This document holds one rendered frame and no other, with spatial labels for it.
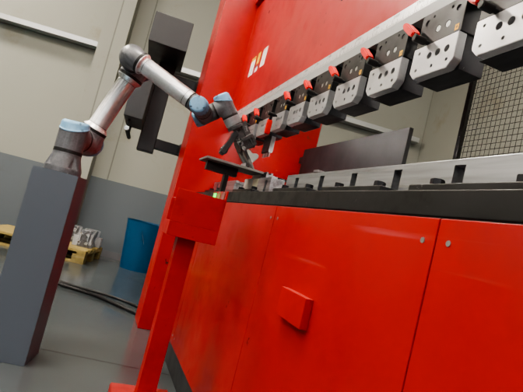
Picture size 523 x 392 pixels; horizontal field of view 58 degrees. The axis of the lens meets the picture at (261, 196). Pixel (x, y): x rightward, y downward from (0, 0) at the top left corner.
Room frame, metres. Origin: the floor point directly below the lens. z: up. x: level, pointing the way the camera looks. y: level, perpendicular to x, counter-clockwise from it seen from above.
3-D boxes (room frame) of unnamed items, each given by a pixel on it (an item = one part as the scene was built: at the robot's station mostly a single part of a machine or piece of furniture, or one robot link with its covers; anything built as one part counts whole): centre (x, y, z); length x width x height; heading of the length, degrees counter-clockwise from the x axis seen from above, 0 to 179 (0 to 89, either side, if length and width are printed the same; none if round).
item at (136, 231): (5.30, 1.13, 0.29); 0.52 x 0.46 x 0.58; 98
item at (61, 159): (1.98, 0.84, 0.82); 0.15 x 0.15 x 0.10
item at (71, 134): (1.99, 0.84, 0.94); 0.13 x 0.12 x 0.14; 176
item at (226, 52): (3.14, 0.16, 1.15); 0.85 x 0.25 x 2.30; 108
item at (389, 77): (1.23, -0.27, 1.26); 0.15 x 0.09 x 0.17; 18
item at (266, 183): (2.10, 0.01, 0.92); 0.39 x 0.06 x 0.10; 18
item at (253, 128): (2.37, 0.10, 1.26); 0.15 x 0.09 x 0.17; 18
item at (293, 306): (1.13, -0.14, 0.58); 0.15 x 0.02 x 0.07; 18
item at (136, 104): (3.13, 0.95, 1.42); 0.45 x 0.12 x 0.36; 13
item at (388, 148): (2.54, -0.39, 1.12); 1.13 x 0.02 x 0.44; 18
